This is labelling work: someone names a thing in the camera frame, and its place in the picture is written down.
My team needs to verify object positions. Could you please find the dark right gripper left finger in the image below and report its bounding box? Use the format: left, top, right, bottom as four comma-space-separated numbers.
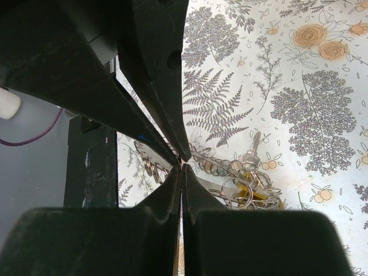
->
1, 166, 181, 275

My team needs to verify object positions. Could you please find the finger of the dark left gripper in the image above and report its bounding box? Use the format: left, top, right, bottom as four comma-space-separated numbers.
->
116, 1, 190, 161
1, 1, 179, 164

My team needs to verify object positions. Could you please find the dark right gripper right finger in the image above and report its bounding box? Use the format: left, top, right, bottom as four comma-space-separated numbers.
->
182, 164, 351, 276

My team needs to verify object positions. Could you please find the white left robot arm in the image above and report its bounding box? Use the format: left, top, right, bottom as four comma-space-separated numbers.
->
1, 1, 191, 165

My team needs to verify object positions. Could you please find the yellow key tag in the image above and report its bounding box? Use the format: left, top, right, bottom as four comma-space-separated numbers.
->
232, 172, 285, 210

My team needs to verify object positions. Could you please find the silver key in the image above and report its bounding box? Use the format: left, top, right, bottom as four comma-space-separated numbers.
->
241, 131, 262, 171

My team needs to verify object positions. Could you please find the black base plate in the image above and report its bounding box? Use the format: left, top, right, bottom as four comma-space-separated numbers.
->
63, 116, 118, 208

